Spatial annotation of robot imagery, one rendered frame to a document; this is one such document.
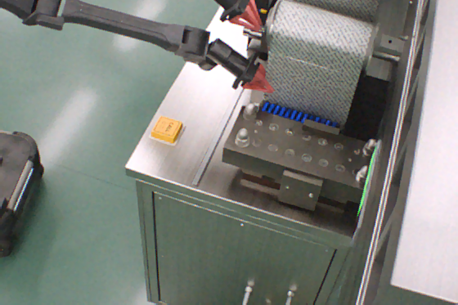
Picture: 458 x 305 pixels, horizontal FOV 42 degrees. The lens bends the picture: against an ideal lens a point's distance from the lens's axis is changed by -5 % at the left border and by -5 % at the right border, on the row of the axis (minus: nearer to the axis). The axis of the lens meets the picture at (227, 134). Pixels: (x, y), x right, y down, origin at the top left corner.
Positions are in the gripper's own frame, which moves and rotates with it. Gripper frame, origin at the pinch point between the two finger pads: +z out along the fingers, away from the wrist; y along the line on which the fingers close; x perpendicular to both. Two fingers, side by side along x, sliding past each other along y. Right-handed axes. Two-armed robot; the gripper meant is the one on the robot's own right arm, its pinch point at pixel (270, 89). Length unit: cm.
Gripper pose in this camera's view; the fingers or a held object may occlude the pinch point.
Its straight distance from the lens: 165.8
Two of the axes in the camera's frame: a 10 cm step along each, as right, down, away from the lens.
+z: 7.9, 5.6, 2.2
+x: 5.2, -4.3, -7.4
